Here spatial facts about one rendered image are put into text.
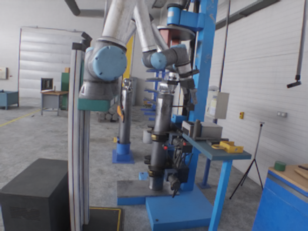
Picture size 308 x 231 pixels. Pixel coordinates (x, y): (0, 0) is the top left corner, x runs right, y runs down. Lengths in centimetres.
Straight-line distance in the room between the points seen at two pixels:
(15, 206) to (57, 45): 1255
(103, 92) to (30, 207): 88
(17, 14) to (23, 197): 1406
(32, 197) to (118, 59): 100
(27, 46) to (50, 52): 151
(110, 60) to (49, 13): 1351
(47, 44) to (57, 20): 173
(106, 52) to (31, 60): 1327
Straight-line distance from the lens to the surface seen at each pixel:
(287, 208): 191
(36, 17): 1447
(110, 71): 84
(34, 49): 1403
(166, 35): 223
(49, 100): 795
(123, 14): 93
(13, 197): 147
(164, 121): 233
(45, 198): 136
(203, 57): 247
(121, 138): 371
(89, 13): 1377
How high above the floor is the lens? 158
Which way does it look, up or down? 9 degrees down
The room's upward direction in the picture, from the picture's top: 6 degrees clockwise
